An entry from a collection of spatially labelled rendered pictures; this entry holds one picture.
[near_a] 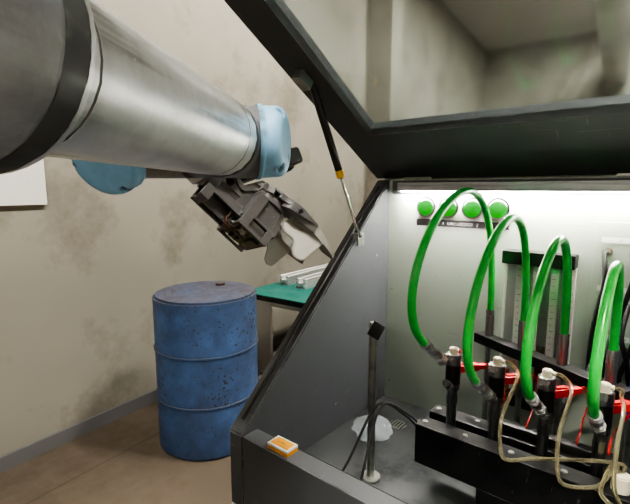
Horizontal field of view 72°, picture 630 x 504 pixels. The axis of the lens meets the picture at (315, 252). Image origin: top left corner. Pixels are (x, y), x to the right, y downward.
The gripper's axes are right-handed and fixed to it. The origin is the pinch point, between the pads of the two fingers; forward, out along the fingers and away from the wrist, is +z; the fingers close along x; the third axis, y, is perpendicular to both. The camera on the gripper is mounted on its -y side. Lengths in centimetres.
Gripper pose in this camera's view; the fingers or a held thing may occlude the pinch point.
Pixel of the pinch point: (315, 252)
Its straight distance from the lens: 69.4
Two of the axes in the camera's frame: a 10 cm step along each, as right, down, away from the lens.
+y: -4.7, 7.5, -4.7
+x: 6.1, -1.1, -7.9
